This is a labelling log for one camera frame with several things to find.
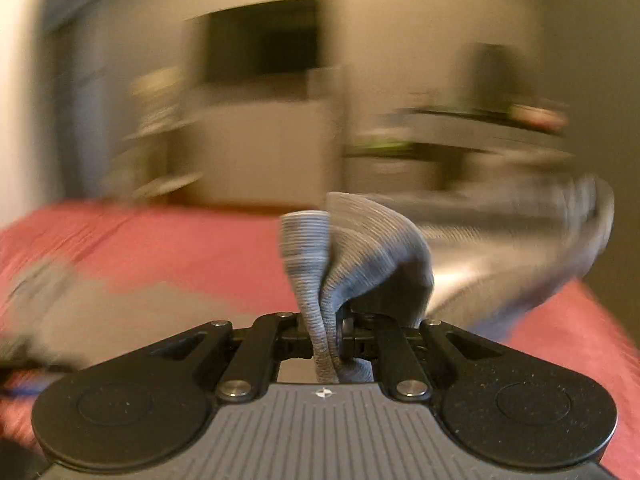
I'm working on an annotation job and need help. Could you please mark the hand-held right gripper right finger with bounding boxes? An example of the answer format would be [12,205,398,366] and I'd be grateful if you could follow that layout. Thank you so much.
[339,312,502,403]

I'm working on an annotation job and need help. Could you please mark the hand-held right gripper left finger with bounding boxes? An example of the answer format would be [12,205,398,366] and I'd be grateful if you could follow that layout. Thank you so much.
[145,311,317,403]

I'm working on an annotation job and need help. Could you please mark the dark wall television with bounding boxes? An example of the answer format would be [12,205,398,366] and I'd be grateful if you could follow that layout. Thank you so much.
[202,0,323,85]

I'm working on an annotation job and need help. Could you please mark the round side table yellow legs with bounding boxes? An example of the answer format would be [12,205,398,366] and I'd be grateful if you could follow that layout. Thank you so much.
[120,67,207,202]

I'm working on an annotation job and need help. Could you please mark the grey small cabinet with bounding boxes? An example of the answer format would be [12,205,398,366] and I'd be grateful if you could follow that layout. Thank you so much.
[344,140,453,193]

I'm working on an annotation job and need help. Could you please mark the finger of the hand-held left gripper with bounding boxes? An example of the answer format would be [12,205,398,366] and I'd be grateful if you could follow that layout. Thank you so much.
[0,352,68,402]

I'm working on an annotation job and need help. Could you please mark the grey sweatpants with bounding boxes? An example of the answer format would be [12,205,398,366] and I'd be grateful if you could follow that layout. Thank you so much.
[0,175,617,386]

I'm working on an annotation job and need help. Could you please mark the pink ribbed blanket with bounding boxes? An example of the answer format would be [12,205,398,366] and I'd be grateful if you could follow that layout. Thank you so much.
[0,204,640,480]

